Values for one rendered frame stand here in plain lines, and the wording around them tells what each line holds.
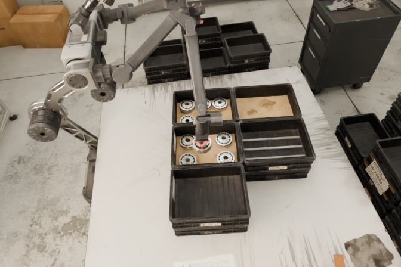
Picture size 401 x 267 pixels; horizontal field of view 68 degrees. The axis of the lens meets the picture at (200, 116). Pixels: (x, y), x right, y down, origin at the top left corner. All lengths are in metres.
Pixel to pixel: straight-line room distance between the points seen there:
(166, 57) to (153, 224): 1.76
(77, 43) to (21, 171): 1.93
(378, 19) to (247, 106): 1.47
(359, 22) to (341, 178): 1.45
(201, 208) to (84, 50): 0.98
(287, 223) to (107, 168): 1.14
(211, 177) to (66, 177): 1.64
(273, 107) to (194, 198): 0.83
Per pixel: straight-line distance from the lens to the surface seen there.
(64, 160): 3.14
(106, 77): 1.44
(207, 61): 3.11
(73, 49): 1.54
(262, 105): 2.07
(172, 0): 1.60
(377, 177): 2.48
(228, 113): 2.01
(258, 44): 3.15
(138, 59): 1.42
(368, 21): 2.98
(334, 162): 2.06
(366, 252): 1.86
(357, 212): 1.94
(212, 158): 1.80
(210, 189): 1.70
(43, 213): 2.93
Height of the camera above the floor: 2.35
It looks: 50 degrees down
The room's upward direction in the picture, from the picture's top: 5 degrees counter-clockwise
